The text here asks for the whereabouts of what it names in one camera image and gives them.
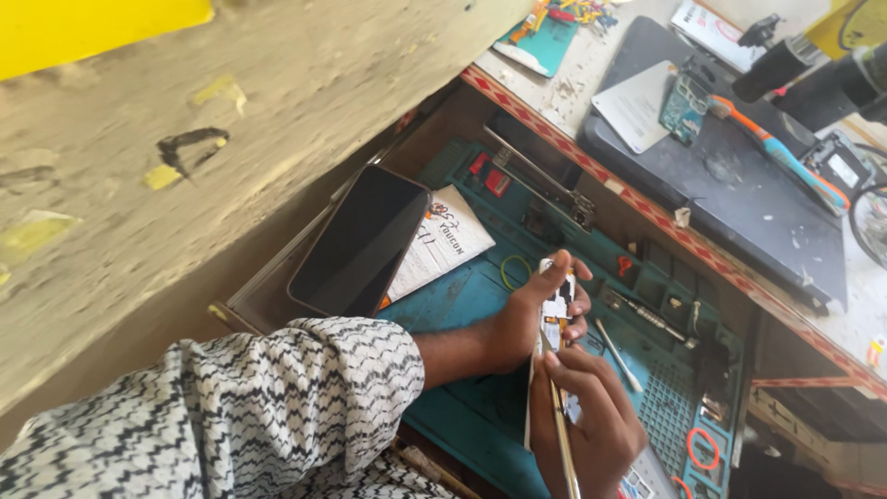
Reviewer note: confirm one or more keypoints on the person's right hand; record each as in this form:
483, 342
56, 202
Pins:
592, 430

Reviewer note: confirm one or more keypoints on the person's left hand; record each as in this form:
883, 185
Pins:
516, 329

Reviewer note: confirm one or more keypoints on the metal tweezers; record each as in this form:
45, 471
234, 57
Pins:
563, 436

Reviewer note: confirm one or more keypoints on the white phone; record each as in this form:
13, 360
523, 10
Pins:
556, 312

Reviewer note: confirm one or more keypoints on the white keypad part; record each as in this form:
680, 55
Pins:
634, 485

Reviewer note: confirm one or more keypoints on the white plastic stick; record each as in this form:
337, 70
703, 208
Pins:
617, 353

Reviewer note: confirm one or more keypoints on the large teal repair mat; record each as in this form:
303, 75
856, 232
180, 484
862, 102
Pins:
478, 409

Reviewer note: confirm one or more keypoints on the white paper packet with writing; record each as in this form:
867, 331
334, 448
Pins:
447, 239

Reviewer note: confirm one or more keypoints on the metal screwdriver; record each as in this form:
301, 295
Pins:
648, 319

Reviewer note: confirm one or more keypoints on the small red clip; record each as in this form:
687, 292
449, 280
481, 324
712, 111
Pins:
624, 265

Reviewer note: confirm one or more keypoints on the red plastic boxes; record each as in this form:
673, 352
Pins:
496, 181

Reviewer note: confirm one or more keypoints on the metal hinge bar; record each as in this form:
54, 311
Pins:
537, 170

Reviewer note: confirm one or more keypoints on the black smartphone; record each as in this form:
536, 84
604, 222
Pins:
360, 242

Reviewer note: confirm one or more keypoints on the dark grey work pad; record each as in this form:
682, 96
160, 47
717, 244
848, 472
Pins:
727, 201

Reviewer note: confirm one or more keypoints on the white card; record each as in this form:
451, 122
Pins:
634, 107

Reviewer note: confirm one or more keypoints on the green circuit board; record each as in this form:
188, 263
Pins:
682, 107

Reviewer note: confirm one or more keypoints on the small teal mat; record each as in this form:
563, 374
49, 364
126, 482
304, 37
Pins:
547, 45

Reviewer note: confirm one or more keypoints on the orange and blue toothbrush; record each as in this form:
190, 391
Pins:
779, 149

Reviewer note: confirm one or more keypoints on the pile of colourful small parts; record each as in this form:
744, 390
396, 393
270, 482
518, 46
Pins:
575, 10

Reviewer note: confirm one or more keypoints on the white booklet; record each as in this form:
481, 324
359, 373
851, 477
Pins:
714, 31

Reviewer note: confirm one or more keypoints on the black microscope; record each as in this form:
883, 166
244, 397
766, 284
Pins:
818, 73

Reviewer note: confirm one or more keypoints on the black phone frame part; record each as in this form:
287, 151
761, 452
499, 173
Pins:
838, 166

